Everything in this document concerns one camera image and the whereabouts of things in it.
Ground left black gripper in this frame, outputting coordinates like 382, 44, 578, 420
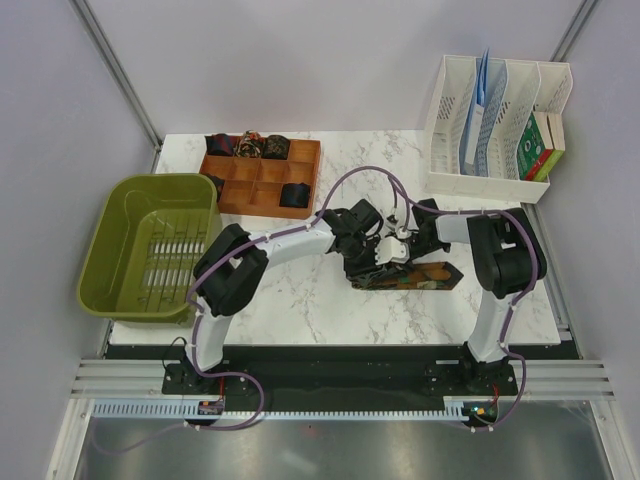
342, 238, 386, 288

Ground floral brown green tie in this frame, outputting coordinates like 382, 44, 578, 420
350, 262, 464, 291

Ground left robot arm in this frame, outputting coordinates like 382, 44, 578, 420
184, 200, 384, 393

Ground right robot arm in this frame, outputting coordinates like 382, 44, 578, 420
412, 199, 547, 394

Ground wooden compartment tray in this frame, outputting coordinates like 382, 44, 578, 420
199, 135, 321, 219

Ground blue paper folder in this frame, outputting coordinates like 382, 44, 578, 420
459, 49, 508, 177

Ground rolled dark gold tie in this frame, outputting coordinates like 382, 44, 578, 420
262, 134, 290, 160

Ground green white book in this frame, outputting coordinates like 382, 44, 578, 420
516, 111, 554, 181

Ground rolled multicolour patterned tie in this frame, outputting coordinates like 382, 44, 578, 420
235, 130, 265, 158

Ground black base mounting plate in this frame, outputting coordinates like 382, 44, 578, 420
162, 346, 518, 411

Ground red spine book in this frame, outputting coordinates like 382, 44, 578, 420
533, 112, 566, 182

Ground rolled navy red tie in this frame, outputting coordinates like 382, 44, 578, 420
205, 133, 235, 157

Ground white plastic file organizer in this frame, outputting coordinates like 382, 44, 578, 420
423, 55, 573, 204

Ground olive green plastic basket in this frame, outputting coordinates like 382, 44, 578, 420
77, 173, 222, 324

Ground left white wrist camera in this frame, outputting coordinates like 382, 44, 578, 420
374, 236, 410, 265

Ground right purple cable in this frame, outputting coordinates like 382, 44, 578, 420
389, 177, 541, 434

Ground purple cable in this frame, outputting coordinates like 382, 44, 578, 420
389, 177, 541, 434
89, 165, 409, 454

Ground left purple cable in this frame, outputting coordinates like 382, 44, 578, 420
89, 165, 409, 454

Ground aluminium rail frame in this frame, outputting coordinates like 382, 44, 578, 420
47, 351, 614, 479

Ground white slotted cable duct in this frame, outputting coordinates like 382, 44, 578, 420
92, 398, 495, 421

